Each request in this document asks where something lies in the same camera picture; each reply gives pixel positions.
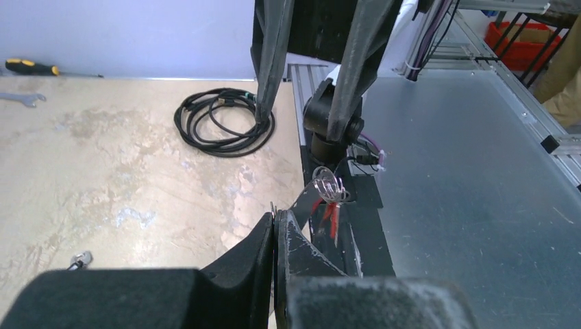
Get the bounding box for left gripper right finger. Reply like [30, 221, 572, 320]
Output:
[274, 210, 478, 328]

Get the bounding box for large perforated metal keyring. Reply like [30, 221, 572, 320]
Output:
[291, 166, 350, 217]

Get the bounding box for silver open end wrench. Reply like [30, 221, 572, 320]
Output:
[0, 93, 47, 108]

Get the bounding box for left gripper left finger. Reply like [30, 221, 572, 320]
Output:
[1, 213, 273, 328]

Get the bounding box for red storage bin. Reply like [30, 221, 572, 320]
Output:
[484, 22, 563, 71]

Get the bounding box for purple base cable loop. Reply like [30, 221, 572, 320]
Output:
[358, 132, 388, 173]

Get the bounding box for loose black key tag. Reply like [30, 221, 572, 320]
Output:
[67, 251, 93, 271]

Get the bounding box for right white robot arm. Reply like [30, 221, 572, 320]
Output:
[250, 1, 401, 164]

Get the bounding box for coiled black cable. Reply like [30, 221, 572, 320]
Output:
[173, 88, 276, 158]

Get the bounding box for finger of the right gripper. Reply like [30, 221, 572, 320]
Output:
[326, 1, 402, 141]
[250, 0, 295, 122]

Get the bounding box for yellow black screwdriver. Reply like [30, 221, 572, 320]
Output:
[5, 58, 104, 78]

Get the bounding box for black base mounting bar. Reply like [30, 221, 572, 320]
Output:
[291, 161, 396, 277]

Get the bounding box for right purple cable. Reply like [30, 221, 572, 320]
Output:
[405, 0, 455, 83]

